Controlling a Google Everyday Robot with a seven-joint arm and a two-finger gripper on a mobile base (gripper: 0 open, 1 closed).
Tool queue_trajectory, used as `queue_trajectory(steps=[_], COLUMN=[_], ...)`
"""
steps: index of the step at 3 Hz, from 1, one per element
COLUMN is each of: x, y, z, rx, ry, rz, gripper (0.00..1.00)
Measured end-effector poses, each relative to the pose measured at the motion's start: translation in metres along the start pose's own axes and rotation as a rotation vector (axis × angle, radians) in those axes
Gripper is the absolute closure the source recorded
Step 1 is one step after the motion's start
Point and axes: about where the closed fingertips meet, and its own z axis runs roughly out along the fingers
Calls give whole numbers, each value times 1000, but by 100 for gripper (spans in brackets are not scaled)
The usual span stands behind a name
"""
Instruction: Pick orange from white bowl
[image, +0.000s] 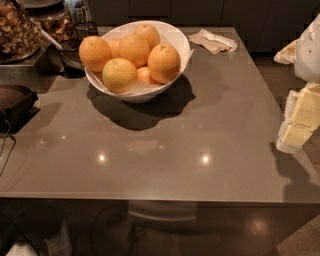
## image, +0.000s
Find small orange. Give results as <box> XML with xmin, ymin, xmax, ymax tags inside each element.
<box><xmin>137</xmin><ymin>66</ymin><xmax>159</xmax><ymax>85</ymax></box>
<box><xmin>108</xmin><ymin>38</ymin><xmax>121</xmax><ymax>58</ymax></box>

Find thin black cable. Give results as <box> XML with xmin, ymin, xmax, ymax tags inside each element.
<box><xmin>0</xmin><ymin>121</ymin><xmax>17</xmax><ymax>177</ymax></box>

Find orange at left rim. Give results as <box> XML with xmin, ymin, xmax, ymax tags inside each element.
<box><xmin>79</xmin><ymin>36</ymin><xmax>112</xmax><ymax>72</ymax></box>

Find dark brown device left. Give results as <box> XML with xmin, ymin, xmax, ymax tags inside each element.
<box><xmin>0</xmin><ymin>85</ymin><xmax>39</xmax><ymax>134</ymax></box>

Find glass jar of nuts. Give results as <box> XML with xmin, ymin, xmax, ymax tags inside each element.
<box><xmin>0</xmin><ymin>0</ymin><xmax>40</xmax><ymax>64</ymax></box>

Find small black wire holder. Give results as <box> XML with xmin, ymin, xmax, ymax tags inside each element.
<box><xmin>73</xmin><ymin>21</ymin><xmax>98</xmax><ymax>41</ymax></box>

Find black cup with spoon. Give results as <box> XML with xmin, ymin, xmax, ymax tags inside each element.
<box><xmin>58</xmin><ymin>38</ymin><xmax>85</xmax><ymax>78</ymax></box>

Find yellowish orange in front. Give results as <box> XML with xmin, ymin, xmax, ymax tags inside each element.
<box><xmin>102</xmin><ymin>58</ymin><xmax>138</xmax><ymax>94</ymax></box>

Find large orange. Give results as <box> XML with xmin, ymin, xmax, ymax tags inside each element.
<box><xmin>148</xmin><ymin>43</ymin><xmax>181</xmax><ymax>84</ymax></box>

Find orange in centre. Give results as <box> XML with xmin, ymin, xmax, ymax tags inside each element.
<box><xmin>118</xmin><ymin>33</ymin><xmax>150</xmax><ymax>68</ymax></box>

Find white ceramic bowl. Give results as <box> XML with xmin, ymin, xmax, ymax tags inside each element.
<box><xmin>85</xmin><ymin>20</ymin><xmax>193</xmax><ymax>103</ymax></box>

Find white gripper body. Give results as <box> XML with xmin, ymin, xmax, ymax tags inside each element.
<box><xmin>294</xmin><ymin>14</ymin><xmax>320</xmax><ymax>83</ymax></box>

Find small orange at bottom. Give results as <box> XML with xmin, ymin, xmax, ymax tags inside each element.
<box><xmin>137</xmin><ymin>66</ymin><xmax>159</xmax><ymax>85</ymax></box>

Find crumpled paper napkin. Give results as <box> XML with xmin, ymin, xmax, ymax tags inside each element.
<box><xmin>188</xmin><ymin>29</ymin><xmax>238</xmax><ymax>54</ymax></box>

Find small orange behind left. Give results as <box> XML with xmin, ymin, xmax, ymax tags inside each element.
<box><xmin>108</xmin><ymin>38</ymin><xmax>121</xmax><ymax>58</ymax></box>

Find orange at back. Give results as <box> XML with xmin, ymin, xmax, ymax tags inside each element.
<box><xmin>135</xmin><ymin>24</ymin><xmax>160</xmax><ymax>49</ymax></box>

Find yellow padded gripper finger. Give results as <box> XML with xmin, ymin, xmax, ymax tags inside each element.
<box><xmin>276</xmin><ymin>83</ymin><xmax>320</xmax><ymax>154</ymax></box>

